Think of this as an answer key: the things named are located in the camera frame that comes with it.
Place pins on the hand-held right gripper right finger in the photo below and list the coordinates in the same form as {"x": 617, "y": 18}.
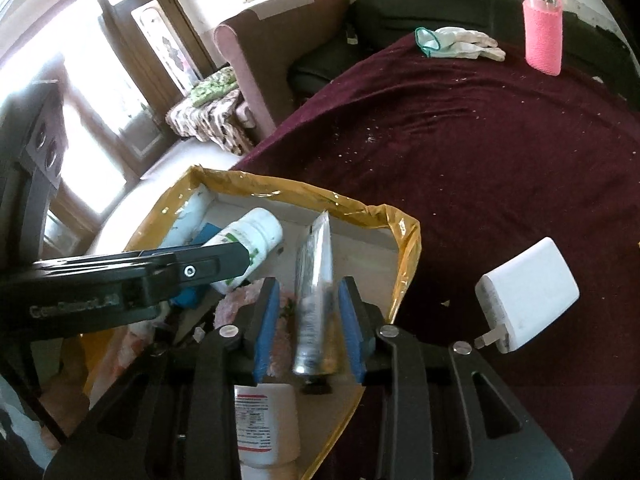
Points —
{"x": 350, "y": 330}

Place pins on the brown armchair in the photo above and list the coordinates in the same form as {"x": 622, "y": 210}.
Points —
{"x": 280, "y": 35}

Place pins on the white glove green cuff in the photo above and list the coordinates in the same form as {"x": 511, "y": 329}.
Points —
{"x": 465, "y": 42}

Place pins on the maroon velvet cloth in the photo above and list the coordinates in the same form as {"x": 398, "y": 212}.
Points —
{"x": 500, "y": 185}

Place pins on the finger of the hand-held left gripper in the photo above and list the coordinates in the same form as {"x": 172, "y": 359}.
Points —
{"x": 210, "y": 265}

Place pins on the wooden glass door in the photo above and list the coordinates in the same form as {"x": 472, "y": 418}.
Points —
{"x": 200, "y": 55}

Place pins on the pink sleeved bottle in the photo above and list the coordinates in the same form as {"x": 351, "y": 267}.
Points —
{"x": 542, "y": 35}

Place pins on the white bottle green label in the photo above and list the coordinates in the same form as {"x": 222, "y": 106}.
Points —
{"x": 255, "y": 232}

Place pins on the white charger adapter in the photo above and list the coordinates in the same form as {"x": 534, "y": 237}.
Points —
{"x": 530, "y": 295}

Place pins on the white bottle red label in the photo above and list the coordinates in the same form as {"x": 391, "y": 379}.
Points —
{"x": 265, "y": 425}

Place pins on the yellow-taped cardboard box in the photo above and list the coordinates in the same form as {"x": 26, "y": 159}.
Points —
{"x": 370, "y": 225}

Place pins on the silver tube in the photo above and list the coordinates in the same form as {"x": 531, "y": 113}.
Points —
{"x": 312, "y": 300}

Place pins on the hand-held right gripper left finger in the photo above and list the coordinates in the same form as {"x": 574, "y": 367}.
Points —
{"x": 265, "y": 325}

